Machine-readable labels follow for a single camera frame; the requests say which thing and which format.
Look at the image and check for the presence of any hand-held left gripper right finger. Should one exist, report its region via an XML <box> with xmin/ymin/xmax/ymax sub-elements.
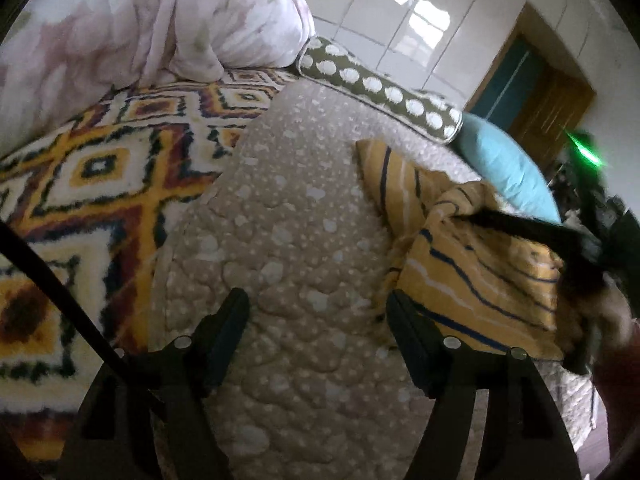
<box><xmin>386</xmin><ymin>289</ymin><xmax>583</xmax><ymax>480</ymax></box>

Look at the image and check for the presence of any person's right forearm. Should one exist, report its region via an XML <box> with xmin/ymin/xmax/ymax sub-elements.
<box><xmin>590</xmin><ymin>321</ymin><xmax>640</xmax><ymax>466</ymax></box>

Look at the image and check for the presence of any yellow striped knit garment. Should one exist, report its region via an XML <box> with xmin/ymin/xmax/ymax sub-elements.
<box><xmin>355</xmin><ymin>138</ymin><xmax>586</xmax><ymax>361</ymax></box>

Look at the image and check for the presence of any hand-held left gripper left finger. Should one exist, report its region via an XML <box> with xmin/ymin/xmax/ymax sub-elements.
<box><xmin>57</xmin><ymin>287</ymin><xmax>251</xmax><ymax>480</ymax></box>

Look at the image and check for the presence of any geometric patterned plush blanket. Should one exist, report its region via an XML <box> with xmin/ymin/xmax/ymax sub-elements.
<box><xmin>0</xmin><ymin>67</ymin><xmax>301</xmax><ymax>466</ymax></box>

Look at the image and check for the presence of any beige quilted bedspread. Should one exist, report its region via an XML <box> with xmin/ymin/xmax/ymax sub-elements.
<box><xmin>150</xmin><ymin>80</ymin><xmax>596</xmax><ymax>480</ymax></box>

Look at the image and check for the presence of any white glossy wardrobe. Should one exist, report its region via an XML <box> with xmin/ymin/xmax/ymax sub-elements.
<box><xmin>260</xmin><ymin>0</ymin><xmax>541</xmax><ymax>106</ymax></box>

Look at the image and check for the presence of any black cable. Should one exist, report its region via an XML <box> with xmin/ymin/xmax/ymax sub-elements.
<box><xmin>0</xmin><ymin>220</ymin><xmax>168</xmax><ymax>423</ymax></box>

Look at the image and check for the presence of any wooden door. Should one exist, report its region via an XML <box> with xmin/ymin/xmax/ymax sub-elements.
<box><xmin>507</xmin><ymin>67</ymin><xmax>598</xmax><ymax>171</ymax></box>

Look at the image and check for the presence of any person's right hand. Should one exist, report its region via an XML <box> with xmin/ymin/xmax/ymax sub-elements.
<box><xmin>592</xmin><ymin>287</ymin><xmax>639</xmax><ymax>357</ymax></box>

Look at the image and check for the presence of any green pillow with white print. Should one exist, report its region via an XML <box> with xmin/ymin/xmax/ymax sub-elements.
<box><xmin>296</xmin><ymin>36</ymin><xmax>463</xmax><ymax>145</ymax></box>

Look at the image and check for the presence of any pink floral duvet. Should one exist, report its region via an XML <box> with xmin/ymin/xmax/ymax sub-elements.
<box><xmin>0</xmin><ymin>0</ymin><xmax>317</xmax><ymax>158</ymax></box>

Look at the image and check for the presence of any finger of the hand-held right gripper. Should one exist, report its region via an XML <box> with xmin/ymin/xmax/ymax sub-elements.
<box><xmin>464</xmin><ymin>211</ymin><xmax>577</xmax><ymax>257</ymax></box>

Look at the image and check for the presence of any blue pillow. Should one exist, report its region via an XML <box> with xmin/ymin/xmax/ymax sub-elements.
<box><xmin>452</xmin><ymin>111</ymin><xmax>563</xmax><ymax>225</ymax></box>

